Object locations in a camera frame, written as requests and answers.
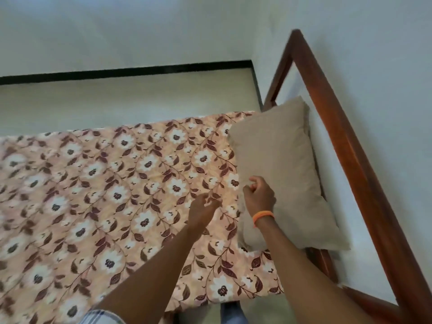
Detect person's right hand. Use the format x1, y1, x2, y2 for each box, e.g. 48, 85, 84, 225
243, 175, 277, 217

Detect person's left hand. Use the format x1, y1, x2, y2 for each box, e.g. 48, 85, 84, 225
187, 193, 223, 231

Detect beige pillow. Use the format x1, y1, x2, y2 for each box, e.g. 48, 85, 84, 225
227, 96, 351, 252

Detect person's left forearm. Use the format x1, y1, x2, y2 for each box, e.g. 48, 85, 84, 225
92, 223, 204, 324

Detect person's right forearm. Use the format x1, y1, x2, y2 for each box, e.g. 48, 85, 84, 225
254, 216, 373, 324

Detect orange wristband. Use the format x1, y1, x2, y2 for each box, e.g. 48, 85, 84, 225
252, 210, 275, 228

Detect floral bedsheet on mattress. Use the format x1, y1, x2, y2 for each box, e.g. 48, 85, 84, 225
0, 111, 285, 324

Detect blue jeans leg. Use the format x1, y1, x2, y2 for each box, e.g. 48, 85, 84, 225
220, 301, 249, 324

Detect black skirting strip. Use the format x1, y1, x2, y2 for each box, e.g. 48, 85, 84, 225
0, 60, 264, 112

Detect plaid shirt sleeve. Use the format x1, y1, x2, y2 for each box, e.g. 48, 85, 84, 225
79, 309, 126, 324

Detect brown wooden bed frame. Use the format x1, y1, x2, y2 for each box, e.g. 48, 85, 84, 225
263, 29, 432, 324

